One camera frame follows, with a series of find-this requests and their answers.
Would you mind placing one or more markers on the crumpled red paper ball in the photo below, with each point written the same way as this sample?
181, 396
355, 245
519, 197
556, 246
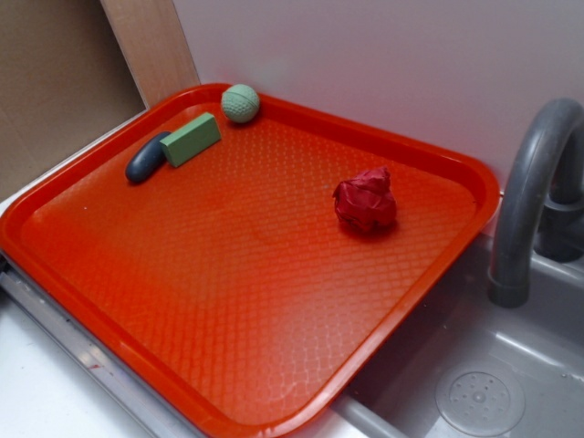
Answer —
365, 202

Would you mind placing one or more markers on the orange plastic tray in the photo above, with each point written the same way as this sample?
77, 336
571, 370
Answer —
228, 283

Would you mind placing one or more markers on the green dimpled ball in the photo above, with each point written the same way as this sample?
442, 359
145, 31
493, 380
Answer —
240, 103

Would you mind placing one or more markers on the green rectangular block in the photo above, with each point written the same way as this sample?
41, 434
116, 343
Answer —
191, 139

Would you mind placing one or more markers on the dark blue oval object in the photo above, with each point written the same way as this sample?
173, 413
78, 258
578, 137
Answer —
148, 159

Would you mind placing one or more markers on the grey plastic sink basin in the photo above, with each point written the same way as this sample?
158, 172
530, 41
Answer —
57, 381

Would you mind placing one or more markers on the light wooden board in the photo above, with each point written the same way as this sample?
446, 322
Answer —
154, 46

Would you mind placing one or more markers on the grey plastic faucet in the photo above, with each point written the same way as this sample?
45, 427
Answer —
542, 207

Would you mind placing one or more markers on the brown cardboard panel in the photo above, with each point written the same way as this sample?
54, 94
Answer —
64, 83

